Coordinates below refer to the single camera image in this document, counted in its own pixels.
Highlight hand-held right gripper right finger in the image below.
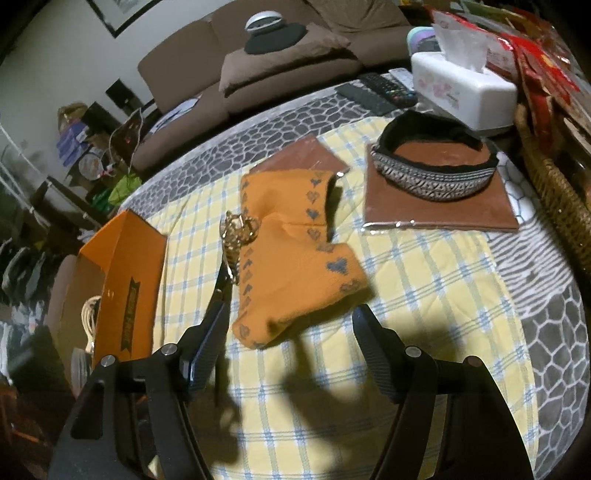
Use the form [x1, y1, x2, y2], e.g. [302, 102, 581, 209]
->
[352, 305, 536, 480]

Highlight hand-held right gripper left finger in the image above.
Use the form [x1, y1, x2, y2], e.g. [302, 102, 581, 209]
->
[48, 295, 232, 480]

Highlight orange cardboard box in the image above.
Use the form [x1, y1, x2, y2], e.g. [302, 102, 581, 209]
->
[48, 210, 168, 371]

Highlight orange sock with blue hearts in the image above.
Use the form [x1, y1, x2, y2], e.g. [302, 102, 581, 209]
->
[230, 168, 370, 351]

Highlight cream spiral hairbrush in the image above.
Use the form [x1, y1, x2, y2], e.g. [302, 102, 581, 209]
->
[80, 295, 103, 357]

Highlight yellow checked tablecloth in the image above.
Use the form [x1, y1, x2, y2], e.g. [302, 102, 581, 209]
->
[117, 115, 542, 480]

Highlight brown plastic-wrapped packet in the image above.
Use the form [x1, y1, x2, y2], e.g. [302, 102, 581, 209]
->
[255, 133, 351, 179]
[363, 138, 522, 232]

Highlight green cloth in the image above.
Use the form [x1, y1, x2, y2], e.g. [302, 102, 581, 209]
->
[91, 174, 142, 209]

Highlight wide black silver-patterned headband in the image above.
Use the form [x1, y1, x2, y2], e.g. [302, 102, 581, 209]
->
[370, 110, 502, 203]

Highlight white papers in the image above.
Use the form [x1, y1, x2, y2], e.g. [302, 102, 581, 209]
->
[159, 96, 204, 126]

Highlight wicker basket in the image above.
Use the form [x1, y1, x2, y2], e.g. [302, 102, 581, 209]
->
[514, 102, 591, 260]

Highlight long black remote control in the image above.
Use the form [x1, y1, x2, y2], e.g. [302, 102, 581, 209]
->
[335, 83, 394, 116]

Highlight black speaker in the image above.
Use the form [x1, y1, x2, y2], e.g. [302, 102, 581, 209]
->
[105, 79, 140, 110]

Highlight white tissue box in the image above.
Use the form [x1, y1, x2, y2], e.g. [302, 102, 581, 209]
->
[410, 21, 518, 131]

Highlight white remote control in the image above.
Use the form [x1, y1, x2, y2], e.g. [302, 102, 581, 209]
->
[388, 67, 415, 92]

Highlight brown sofa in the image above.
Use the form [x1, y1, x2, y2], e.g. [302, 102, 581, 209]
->
[134, 0, 413, 172]

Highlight brown pillow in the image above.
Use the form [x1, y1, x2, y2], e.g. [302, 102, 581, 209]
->
[218, 23, 359, 97]

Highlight black round cushion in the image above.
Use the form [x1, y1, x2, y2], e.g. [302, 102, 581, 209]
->
[244, 21, 309, 56]

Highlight purple round container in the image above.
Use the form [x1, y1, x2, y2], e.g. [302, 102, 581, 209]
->
[407, 25, 445, 57]

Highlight silver oval device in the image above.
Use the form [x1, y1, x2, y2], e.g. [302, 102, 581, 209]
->
[245, 12, 284, 34]

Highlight red white plastic packet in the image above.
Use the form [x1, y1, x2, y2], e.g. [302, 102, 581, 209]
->
[431, 8, 519, 72]

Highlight framed picture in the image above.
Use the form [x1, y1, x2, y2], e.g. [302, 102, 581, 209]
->
[87, 0, 163, 36]

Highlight pile of red packets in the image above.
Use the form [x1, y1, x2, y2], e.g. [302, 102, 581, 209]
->
[485, 4, 583, 112]

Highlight gold keychain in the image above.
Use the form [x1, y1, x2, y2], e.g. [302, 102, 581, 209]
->
[220, 213, 262, 285]

